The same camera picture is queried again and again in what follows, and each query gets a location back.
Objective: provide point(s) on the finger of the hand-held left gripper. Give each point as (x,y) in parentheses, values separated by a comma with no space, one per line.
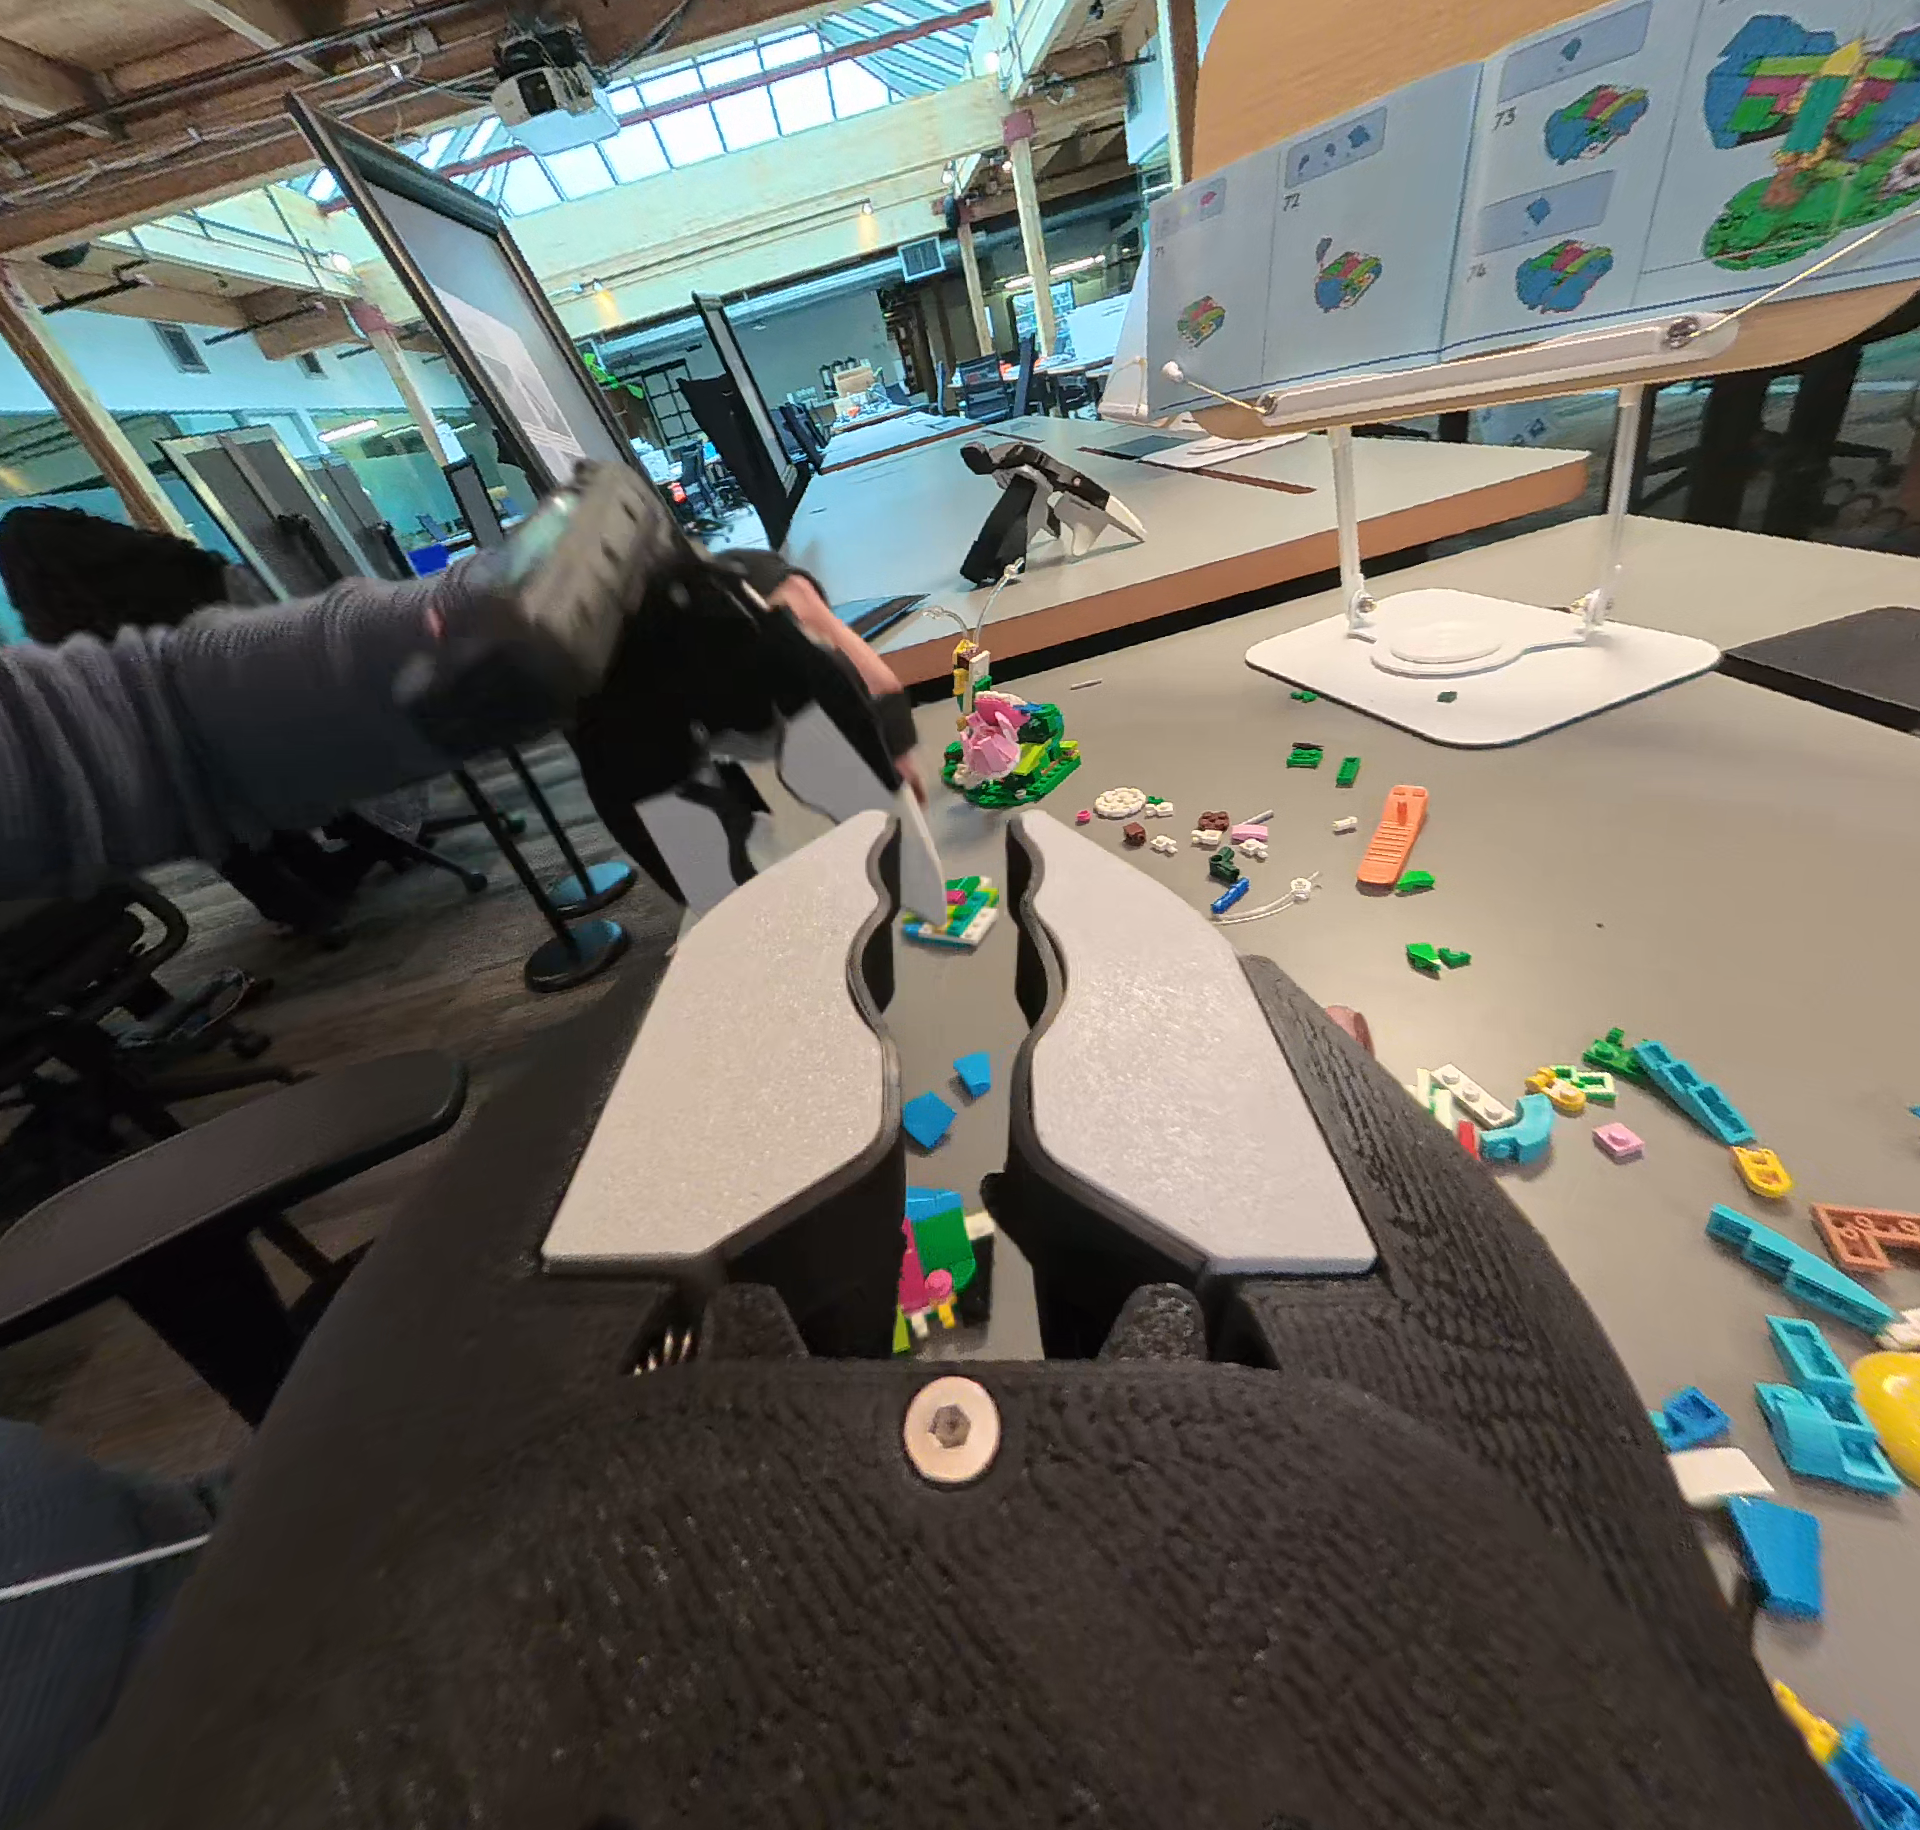
(701,825)
(843,775)

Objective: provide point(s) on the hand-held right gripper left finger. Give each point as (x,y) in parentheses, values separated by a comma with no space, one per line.
(733,1063)

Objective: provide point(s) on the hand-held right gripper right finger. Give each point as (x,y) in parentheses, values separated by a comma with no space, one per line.
(1165,1097)

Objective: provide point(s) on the multicoloured lego assembly white base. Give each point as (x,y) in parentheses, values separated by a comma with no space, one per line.
(965,923)

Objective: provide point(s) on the blue lego wedge tile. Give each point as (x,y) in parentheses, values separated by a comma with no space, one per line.
(973,1070)
(925,1119)

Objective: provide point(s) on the person's left forearm grey sleeve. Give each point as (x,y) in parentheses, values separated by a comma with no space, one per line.
(179,722)

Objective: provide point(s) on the green lego flower model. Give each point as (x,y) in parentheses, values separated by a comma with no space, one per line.
(1011,751)

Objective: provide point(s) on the blue lego pin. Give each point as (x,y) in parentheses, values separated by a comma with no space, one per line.
(1228,897)

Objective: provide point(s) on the transparent curved lego piece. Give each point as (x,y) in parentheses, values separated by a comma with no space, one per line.
(1274,904)

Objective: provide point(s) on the small multicoloured lego block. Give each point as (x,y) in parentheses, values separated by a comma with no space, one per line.
(941,1251)

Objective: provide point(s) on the white round lego plate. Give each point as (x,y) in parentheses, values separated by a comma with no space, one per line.
(1121,804)

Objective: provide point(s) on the spread of assorted lego pieces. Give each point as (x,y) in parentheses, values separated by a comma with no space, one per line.
(1804,1279)

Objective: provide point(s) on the lego instruction booklet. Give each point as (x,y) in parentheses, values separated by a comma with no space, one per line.
(1592,166)

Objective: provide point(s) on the person's left hand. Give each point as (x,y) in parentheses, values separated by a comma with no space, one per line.
(843,642)

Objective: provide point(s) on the black monitor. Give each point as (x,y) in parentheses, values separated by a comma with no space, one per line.
(743,407)

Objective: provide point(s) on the large display on floor stand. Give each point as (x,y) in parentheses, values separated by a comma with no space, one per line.
(480,301)

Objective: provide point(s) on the spare hand-held gripper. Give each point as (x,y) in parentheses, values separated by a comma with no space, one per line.
(1038,505)

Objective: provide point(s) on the orange brick separator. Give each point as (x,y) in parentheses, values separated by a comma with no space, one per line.
(1391,837)

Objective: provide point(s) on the grey table with wood edge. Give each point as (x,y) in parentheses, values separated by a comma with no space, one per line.
(1228,530)

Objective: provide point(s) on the ceiling projector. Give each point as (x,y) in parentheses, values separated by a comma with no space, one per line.
(544,80)

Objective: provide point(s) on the white book stand wooden board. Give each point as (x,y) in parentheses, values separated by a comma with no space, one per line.
(1475,658)

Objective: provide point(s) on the black office chair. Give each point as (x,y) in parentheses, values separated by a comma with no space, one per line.
(207,1189)

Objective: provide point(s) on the black mat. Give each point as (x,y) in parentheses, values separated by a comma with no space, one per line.
(1832,666)

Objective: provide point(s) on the yellow rounded piece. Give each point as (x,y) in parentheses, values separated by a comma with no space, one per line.
(1890,1415)

